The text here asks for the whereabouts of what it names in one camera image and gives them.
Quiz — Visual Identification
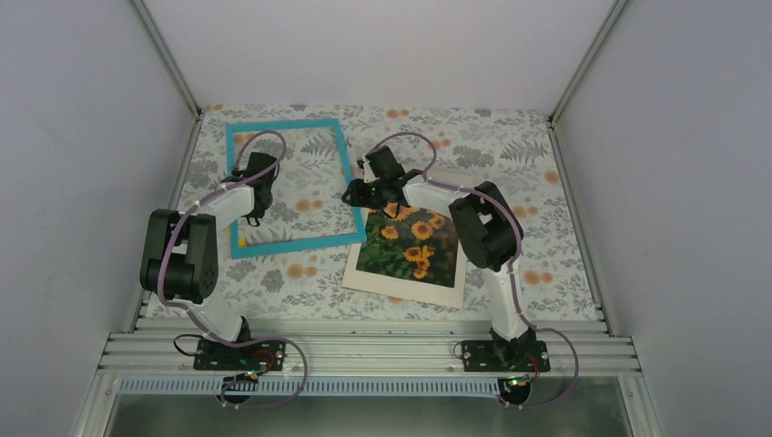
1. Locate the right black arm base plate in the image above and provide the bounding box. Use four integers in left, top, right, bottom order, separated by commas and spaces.
452, 340, 552, 372

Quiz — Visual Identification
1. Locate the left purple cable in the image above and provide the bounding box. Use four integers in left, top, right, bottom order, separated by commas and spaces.
155, 129, 309, 412

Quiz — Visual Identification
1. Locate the purple cable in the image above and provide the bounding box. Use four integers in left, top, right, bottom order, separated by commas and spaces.
155, 129, 309, 412
364, 132, 582, 412

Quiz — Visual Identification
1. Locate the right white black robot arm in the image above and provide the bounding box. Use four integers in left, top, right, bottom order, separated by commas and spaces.
342, 146, 536, 371

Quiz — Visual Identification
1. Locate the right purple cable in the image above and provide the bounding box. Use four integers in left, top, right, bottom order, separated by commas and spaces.
364, 132, 582, 412

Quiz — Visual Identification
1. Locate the left aluminium corner post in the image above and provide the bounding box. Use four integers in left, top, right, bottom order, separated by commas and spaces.
128, 0, 202, 120

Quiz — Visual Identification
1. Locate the teal wooden picture frame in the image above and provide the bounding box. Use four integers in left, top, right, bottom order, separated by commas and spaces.
226, 118, 366, 259

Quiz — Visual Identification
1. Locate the sunflower photo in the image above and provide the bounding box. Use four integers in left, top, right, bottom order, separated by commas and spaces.
355, 203, 459, 288

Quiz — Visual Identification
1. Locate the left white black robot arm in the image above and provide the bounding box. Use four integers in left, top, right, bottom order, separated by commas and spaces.
139, 152, 279, 369

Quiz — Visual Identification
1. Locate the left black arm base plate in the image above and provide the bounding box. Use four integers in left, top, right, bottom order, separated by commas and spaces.
193, 340, 287, 372

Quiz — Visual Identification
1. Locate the grey slotted cable duct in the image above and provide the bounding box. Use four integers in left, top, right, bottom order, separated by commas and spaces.
115, 375, 500, 398

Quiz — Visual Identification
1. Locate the floral patterned table mat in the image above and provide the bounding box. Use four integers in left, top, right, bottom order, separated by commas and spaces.
178, 104, 597, 321

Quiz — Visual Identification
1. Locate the aluminium mounting rail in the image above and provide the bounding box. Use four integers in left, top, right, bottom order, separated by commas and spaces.
97, 331, 642, 377

